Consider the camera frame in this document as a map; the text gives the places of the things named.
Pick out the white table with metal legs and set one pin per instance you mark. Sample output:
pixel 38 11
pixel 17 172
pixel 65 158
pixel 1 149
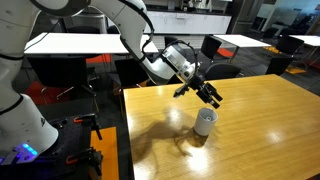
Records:
pixel 240 40
pixel 308 40

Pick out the white counter cabinet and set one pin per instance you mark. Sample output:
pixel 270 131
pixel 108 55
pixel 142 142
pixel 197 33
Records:
pixel 186 23

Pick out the black office chair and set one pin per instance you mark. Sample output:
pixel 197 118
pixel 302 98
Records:
pixel 270 32
pixel 170 40
pixel 56 71
pixel 130 71
pixel 221 71
pixel 210 46
pixel 175 81
pixel 278 65
pixel 289 44

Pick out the white ceramic mug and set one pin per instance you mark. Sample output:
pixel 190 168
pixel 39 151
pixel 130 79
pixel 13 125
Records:
pixel 204 126

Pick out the large white table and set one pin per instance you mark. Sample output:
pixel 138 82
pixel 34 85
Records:
pixel 83 43

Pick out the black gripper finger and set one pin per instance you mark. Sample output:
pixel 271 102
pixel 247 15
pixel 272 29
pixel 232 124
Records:
pixel 207 99
pixel 214 93

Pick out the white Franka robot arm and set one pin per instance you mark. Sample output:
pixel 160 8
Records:
pixel 20 126

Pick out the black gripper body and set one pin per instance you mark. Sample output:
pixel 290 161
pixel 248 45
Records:
pixel 196 83

